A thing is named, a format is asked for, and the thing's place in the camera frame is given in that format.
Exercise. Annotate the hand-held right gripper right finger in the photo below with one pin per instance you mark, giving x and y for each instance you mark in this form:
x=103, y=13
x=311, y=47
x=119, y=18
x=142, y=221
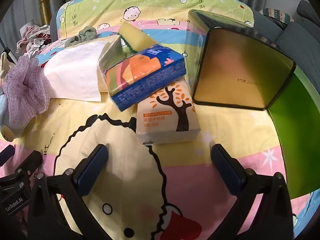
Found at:
x=227, y=170

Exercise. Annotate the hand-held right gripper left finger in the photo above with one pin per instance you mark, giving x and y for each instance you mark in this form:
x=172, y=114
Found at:
x=91, y=172

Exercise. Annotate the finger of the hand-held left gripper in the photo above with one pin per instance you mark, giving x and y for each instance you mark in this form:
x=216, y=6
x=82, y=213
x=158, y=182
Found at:
x=28, y=163
x=6, y=153

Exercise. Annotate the tree print tissue pack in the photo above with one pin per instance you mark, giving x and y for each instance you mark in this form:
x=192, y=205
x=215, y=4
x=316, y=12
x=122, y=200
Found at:
x=160, y=120

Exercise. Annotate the beige white fluffy towel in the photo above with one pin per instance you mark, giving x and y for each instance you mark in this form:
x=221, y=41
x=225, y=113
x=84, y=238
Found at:
x=3, y=65

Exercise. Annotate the blue tissue pack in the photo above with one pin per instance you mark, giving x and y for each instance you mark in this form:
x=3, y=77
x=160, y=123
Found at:
x=140, y=80

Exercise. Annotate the cartoon printed blanket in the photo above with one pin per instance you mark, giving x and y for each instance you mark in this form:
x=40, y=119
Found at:
x=120, y=135

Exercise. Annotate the purple mesh bath pouf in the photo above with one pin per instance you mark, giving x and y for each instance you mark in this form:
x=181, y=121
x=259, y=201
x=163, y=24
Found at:
x=22, y=87

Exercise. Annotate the open beige tissue pack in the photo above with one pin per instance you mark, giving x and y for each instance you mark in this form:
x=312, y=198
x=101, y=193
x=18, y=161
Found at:
x=75, y=72

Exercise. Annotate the pile of clothes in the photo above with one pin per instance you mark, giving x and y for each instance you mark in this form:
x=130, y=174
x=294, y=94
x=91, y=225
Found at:
x=35, y=37

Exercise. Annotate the grey upholstered backrest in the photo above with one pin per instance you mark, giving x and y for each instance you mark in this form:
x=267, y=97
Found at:
x=53, y=27

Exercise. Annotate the green cloth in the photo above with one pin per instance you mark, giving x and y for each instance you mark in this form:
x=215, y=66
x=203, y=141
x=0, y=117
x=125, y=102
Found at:
x=85, y=33

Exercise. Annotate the yellow green sponge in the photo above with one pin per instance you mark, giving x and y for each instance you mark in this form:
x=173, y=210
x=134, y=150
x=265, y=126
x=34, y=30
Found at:
x=135, y=37

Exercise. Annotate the grey sofa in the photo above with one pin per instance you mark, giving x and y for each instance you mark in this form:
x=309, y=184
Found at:
x=292, y=32

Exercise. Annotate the gold patterned curtain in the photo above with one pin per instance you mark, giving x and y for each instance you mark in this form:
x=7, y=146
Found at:
x=48, y=0

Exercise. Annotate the patterned cushion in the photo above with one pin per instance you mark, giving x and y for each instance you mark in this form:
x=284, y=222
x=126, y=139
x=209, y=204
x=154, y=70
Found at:
x=275, y=13

